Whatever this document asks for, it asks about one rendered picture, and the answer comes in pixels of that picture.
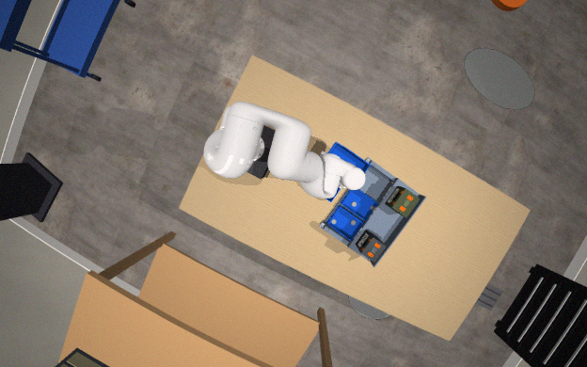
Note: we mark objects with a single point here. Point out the black tool case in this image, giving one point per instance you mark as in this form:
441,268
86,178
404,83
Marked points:
370,247

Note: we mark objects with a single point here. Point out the dark green tool case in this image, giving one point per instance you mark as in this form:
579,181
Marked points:
402,201

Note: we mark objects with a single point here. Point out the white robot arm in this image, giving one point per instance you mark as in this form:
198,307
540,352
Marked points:
287,160

